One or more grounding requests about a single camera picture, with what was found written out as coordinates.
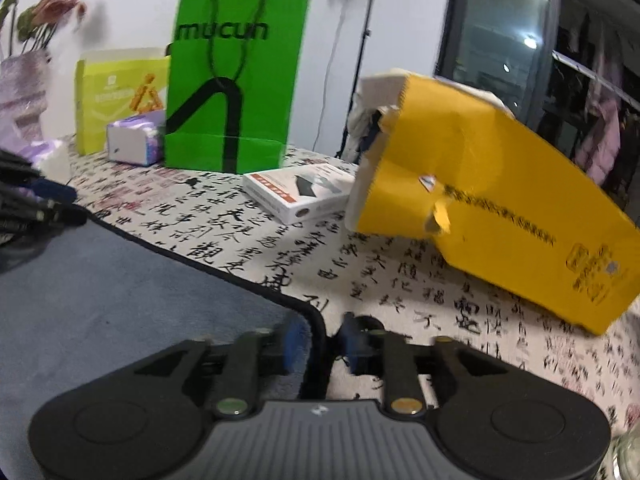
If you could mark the yellow-green carton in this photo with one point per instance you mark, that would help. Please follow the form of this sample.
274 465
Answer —
100 100

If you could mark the pale purple vase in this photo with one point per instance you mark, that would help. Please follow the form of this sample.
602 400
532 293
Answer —
22 105

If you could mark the pink artificial flowers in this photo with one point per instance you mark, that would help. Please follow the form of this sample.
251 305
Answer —
60 0

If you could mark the hanging pink clothes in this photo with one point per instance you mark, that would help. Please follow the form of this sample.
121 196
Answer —
607 125

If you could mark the dark framed window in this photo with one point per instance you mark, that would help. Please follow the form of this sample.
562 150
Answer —
500 35

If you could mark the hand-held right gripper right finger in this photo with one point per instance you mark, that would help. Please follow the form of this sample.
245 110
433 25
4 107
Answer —
353 347

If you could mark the grey-blue towel with black edge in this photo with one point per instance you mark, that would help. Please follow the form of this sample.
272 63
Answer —
125 300

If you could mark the green paper bag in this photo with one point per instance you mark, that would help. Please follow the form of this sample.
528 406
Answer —
250 105

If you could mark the small white product box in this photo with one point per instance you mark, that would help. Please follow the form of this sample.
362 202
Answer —
300 190

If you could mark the calligraphy printed tablecloth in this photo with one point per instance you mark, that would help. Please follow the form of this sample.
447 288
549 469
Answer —
390 280

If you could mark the white and purple tissue pack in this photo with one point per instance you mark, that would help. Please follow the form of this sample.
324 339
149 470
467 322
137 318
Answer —
50 160

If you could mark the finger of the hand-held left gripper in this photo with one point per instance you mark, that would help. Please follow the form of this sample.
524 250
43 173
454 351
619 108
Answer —
60 215
52 190

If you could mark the clear glass jar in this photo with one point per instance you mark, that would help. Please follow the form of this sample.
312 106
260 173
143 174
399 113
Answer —
627 457

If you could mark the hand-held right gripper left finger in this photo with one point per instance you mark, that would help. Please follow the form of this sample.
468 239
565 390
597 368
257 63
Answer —
294 347

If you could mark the black light stand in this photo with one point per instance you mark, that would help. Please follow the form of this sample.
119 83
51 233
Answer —
367 35

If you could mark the yellow paper bag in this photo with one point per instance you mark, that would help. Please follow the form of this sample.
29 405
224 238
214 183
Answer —
500 200

